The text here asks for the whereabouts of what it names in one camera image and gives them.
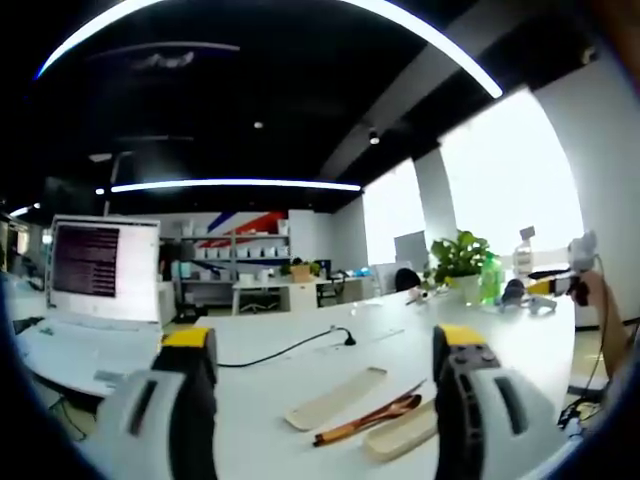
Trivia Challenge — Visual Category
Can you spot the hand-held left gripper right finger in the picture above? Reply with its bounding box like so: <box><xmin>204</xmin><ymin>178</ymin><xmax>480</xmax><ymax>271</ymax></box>
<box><xmin>432</xmin><ymin>323</ymin><xmax>559</xmax><ymax>480</ymax></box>

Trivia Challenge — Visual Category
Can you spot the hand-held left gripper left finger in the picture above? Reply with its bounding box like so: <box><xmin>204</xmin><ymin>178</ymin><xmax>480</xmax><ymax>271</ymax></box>
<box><xmin>94</xmin><ymin>327</ymin><xmax>220</xmax><ymax>480</ymax></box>

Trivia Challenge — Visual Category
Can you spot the wooden chopstick utensil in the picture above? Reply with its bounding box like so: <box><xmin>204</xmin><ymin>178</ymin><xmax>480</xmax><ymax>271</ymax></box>
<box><xmin>324</xmin><ymin>379</ymin><xmax>427</xmax><ymax>435</ymax></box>

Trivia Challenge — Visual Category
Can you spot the beige cutlery case base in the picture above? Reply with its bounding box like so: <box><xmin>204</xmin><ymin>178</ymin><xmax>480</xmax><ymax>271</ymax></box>
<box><xmin>362</xmin><ymin>399</ymin><xmax>440</xmax><ymax>461</ymax></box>

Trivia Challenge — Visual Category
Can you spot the beige cutlery case lid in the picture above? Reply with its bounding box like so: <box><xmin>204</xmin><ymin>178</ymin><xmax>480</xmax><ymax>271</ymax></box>
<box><xmin>284</xmin><ymin>367</ymin><xmax>389</xmax><ymax>431</ymax></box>

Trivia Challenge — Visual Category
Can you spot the small white device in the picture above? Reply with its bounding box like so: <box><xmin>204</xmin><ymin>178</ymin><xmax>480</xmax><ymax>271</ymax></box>
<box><xmin>521</xmin><ymin>294</ymin><xmax>559</xmax><ymax>317</ymax></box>

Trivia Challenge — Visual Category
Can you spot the clear plastic bottle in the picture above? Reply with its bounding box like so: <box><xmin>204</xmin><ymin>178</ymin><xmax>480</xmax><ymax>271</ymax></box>
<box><xmin>512</xmin><ymin>238</ymin><xmax>535</xmax><ymax>282</ymax></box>

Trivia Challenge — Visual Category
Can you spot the dark round object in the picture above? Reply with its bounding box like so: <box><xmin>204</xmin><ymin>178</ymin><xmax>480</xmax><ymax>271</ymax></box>
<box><xmin>498</xmin><ymin>278</ymin><xmax>527</xmax><ymax>312</ymax></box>

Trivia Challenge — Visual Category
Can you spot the green plastic bottle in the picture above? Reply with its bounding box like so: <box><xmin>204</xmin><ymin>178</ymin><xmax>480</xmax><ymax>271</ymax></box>
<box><xmin>478</xmin><ymin>251</ymin><xmax>502</xmax><ymax>307</ymax></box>

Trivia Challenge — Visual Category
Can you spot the green potted plant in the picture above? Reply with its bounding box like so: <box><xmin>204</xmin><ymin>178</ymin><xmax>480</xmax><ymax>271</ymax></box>
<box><xmin>428</xmin><ymin>229</ymin><xmax>495</xmax><ymax>307</ymax></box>

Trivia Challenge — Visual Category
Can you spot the black office chair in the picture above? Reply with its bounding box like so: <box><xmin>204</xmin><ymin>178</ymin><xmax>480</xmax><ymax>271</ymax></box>
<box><xmin>393</xmin><ymin>267</ymin><xmax>422</xmax><ymax>294</ymax></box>

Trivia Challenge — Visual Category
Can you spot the white computer monitor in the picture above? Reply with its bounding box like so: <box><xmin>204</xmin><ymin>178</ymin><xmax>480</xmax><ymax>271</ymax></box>
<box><xmin>44</xmin><ymin>214</ymin><xmax>162</xmax><ymax>324</ymax></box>

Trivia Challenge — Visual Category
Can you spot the white storage shelf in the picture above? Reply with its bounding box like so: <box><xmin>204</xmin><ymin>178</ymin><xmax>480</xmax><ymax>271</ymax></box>
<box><xmin>177</xmin><ymin>230</ymin><xmax>292</xmax><ymax>304</ymax></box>

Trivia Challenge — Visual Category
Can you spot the white background desk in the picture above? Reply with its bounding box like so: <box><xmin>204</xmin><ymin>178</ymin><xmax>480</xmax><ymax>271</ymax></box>
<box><xmin>231</xmin><ymin>277</ymin><xmax>374</xmax><ymax>316</ymax></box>

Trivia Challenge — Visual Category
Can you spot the curved ceiling light strip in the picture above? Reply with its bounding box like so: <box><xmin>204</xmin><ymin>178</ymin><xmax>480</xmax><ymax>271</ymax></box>
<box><xmin>35</xmin><ymin>0</ymin><xmax>504</xmax><ymax>100</ymax></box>

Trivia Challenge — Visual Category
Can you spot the straight ceiling light strip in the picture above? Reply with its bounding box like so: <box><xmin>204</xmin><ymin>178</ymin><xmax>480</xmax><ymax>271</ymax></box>
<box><xmin>109</xmin><ymin>178</ymin><xmax>363</xmax><ymax>195</ymax></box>

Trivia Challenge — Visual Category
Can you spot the bundle of floor cables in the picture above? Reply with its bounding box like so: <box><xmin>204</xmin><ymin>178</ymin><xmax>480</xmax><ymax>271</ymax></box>
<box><xmin>557</xmin><ymin>344</ymin><xmax>614</xmax><ymax>439</ymax></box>

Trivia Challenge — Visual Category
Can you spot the black cable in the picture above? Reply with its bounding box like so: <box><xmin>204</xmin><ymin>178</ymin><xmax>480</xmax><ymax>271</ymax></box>
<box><xmin>216</xmin><ymin>325</ymin><xmax>357</xmax><ymax>369</ymax></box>

